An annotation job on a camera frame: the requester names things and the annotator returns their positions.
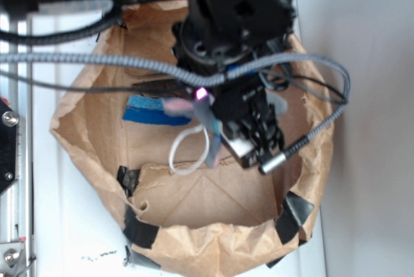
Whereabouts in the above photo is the thin black cable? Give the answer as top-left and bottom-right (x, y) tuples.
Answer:
(0, 69), (347, 103)

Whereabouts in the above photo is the gray plush donkey toy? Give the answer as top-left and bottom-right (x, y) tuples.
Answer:
(162, 96), (275, 175)

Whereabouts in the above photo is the white plastic tray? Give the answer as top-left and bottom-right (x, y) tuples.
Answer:
(30, 11), (327, 276)

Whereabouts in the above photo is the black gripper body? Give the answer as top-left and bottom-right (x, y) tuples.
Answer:
(212, 76), (285, 168)

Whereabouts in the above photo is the blue sponge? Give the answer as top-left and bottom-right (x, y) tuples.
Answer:
(122, 95), (191, 126)

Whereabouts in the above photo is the aluminium frame rail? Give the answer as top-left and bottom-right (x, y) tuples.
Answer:
(0, 14), (36, 277)

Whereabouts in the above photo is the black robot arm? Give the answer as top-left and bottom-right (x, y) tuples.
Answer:
(1, 0), (295, 168)

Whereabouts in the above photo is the gray braided cable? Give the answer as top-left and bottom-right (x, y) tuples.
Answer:
(0, 50), (352, 175)

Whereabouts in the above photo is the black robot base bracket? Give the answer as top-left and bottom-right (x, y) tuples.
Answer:
(0, 97), (19, 195)

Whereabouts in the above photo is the brown wood bark piece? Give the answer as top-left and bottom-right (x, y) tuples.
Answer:
(132, 79), (186, 94)

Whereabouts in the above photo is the brown paper bag bin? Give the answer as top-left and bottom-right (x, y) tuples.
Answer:
(51, 1), (334, 276)

